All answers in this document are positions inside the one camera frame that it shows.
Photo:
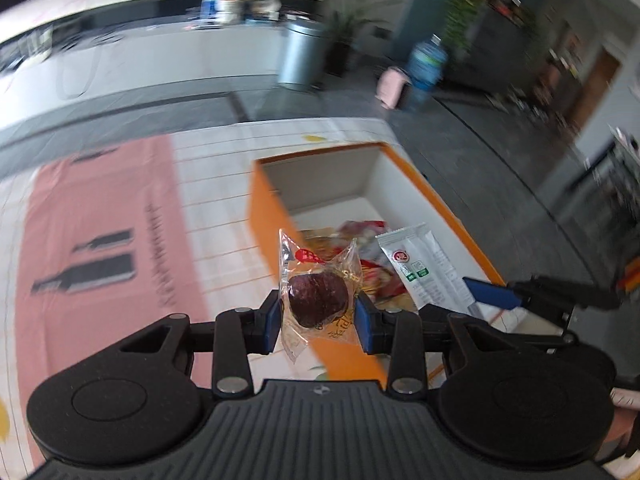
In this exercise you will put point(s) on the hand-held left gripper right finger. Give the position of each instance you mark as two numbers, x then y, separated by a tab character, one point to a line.
364	327

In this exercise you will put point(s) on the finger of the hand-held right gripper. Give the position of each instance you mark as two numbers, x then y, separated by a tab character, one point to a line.
555	344
492	292

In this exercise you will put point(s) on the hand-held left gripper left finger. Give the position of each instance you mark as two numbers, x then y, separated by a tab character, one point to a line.
273	322

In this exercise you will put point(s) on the clear dark snack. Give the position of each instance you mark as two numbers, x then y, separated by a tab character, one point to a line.
315	292

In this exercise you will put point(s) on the red snack bag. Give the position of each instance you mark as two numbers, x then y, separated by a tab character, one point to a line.
387	280

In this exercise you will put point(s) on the white snack packet green label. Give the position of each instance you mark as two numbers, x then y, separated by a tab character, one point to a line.
425	270

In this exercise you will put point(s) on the orange cardboard box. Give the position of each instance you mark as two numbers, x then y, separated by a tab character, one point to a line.
265	210

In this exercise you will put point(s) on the wooden door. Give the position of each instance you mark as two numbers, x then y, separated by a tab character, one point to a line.
595	90

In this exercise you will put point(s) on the pink space heater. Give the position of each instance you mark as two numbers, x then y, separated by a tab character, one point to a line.
392	87

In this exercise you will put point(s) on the blue water jug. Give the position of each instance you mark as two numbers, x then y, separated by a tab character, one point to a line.
426	70

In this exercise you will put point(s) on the dark grey cabinet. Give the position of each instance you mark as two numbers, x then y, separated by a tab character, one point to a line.
500	55

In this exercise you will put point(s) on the potted long-leaf plant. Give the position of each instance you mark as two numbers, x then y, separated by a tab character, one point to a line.
340	60

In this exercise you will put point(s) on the silver trash can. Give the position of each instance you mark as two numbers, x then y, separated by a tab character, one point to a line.
301	55

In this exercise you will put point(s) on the white television cabinet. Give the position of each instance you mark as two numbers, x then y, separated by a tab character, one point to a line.
175	60

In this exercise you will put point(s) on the trailing green plant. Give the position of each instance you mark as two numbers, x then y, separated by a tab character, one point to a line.
465	5

